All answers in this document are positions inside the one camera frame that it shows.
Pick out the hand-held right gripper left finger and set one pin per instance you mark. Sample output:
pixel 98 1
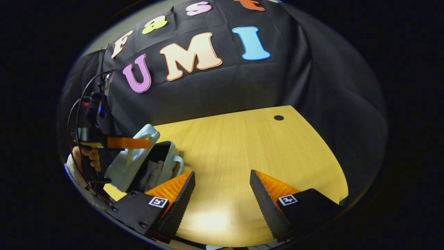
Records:
pixel 180 208

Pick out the white squeeze tube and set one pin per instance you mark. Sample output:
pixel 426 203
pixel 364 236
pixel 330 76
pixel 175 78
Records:
pixel 147 173

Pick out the light blue suitcase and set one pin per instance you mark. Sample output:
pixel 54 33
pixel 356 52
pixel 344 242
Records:
pixel 128 163

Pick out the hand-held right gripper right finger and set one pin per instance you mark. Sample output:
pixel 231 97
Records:
pixel 267 211

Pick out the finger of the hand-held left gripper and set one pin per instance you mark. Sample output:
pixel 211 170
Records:
pixel 128 143

